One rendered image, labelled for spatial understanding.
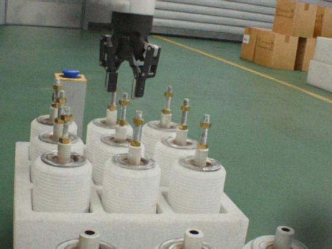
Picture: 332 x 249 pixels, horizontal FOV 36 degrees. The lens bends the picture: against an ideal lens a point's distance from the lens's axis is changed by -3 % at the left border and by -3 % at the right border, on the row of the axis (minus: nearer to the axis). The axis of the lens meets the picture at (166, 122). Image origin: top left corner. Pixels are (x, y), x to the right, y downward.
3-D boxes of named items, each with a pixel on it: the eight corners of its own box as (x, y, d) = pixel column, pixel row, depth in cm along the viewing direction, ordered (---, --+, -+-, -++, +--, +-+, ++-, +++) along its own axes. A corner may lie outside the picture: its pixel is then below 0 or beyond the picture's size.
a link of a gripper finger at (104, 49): (114, 35, 100) (115, 65, 101) (107, 35, 101) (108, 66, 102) (103, 34, 98) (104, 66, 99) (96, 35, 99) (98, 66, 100)
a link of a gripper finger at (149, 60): (147, 44, 91) (137, 74, 93) (154, 47, 90) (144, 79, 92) (157, 44, 93) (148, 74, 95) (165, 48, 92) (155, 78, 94)
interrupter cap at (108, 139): (93, 143, 97) (93, 140, 97) (109, 134, 104) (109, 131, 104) (131, 152, 95) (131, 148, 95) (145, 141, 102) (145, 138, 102)
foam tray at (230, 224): (13, 315, 82) (15, 218, 78) (13, 214, 119) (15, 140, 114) (232, 306, 93) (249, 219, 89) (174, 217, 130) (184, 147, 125)
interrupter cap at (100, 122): (130, 123, 114) (130, 120, 114) (125, 132, 107) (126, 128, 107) (95, 118, 115) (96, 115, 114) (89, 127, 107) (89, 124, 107)
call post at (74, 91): (47, 205, 126) (56, 79, 119) (45, 194, 133) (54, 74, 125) (76, 206, 128) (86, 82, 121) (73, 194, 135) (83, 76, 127)
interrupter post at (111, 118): (117, 124, 112) (118, 109, 111) (115, 127, 110) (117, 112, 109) (105, 123, 112) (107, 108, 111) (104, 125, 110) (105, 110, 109)
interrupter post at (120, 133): (111, 143, 99) (113, 125, 98) (116, 140, 101) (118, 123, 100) (123, 145, 98) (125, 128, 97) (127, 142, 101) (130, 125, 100)
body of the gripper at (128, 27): (164, 13, 94) (157, 64, 97) (131, 8, 100) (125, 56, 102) (135, 10, 89) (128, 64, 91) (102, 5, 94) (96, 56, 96)
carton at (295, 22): (312, 38, 454) (317, 5, 447) (291, 35, 444) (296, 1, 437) (292, 34, 480) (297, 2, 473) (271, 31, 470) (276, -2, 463)
